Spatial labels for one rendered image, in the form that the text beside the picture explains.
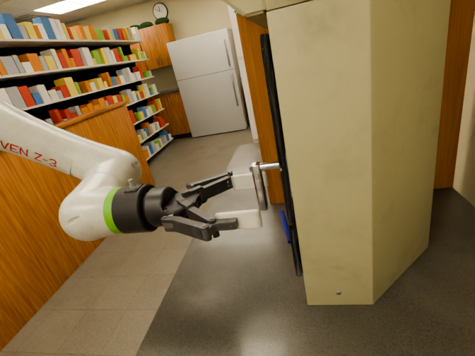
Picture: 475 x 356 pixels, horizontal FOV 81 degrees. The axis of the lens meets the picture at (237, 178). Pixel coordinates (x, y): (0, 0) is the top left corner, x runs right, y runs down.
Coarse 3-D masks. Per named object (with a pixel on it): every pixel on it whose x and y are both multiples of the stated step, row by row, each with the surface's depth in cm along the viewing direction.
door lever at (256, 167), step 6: (252, 162) 46; (258, 162) 45; (264, 162) 45; (270, 162) 45; (276, 162) 45; (252, 168) 45; (258, 168) 45; (264, 168) 45; (270, 168) 45; (276, 168) 45; (252, 174) 46; (258, 174) 46; (258, 180) 46; (258, 186) 46; (264, 186) 47; (258, 192) 47; (264, 192) 47; (258, 198) 48; (264, 198) 47; (258, 204) 48; (264, 204) 48
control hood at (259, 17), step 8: (224, 0) 32; (232, 0) 32; (240, 0) 31; (248, 0) 31; (256, 0) 31; (240, 8) 32; (248, 8) 32; (256, 8) 32; (264, 8) 32; (248, 16) 32; (256, 16) 34; (264, 16) 36; (264, 24) 48
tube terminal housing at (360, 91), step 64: (320, 0) 30; (384, 0) 31; (448, 0) 39; (320, 64) 33; (384, 64) 34; (320, 128) 36; (384, 128) 37; (320, 192) 40; (384, 192) 41; (320, 256) 45; (384, 256) 46
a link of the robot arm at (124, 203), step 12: (132, 180) 51; (120, 192) 51; (132, 192) 50; (144, 192) 51; (120, 204) 50; (132, 204) 49; (120, 216) 50; (132, 216) 49; (144, 216) 50; (120, 228) 51; (132, 228) 51; (144, 228) 50; (156, 228) 54
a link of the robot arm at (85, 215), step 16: (96, 176) 57; (112, 176) 59; (80, 192) 53; (96, 192) 53; (112, 192) 52; (64, 208) 52; (80, 208) 51; (96, 208) 51; (64, 224) 52; (80, 224) 51; (96, 224) 51; (112, 224) 51
